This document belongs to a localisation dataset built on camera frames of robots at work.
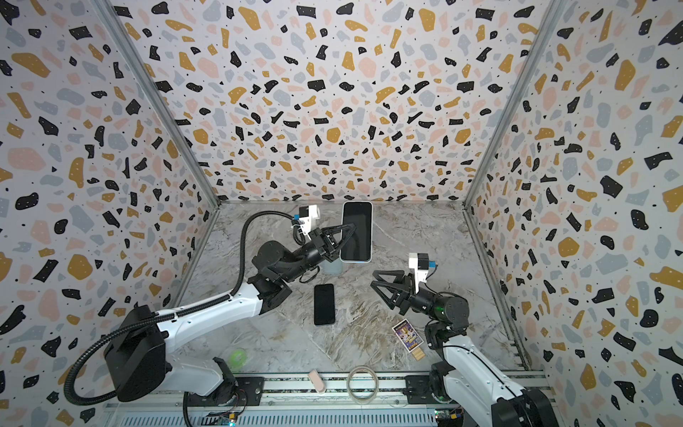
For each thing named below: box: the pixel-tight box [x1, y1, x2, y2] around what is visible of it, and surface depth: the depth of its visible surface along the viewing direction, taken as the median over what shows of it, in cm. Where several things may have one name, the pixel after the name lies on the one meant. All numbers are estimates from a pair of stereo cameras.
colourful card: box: [391, 318, 425, 354], surface depth 85 cm
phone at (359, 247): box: [339, 201, 374, 264], surface depth 65 cm
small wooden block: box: [411, 346, 426, 362], surface depth 81 cm
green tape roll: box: [228, 349, 249, 371], surface depth 81 cm
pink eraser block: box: [307, 369, 326, 394], surface depth 76 cm
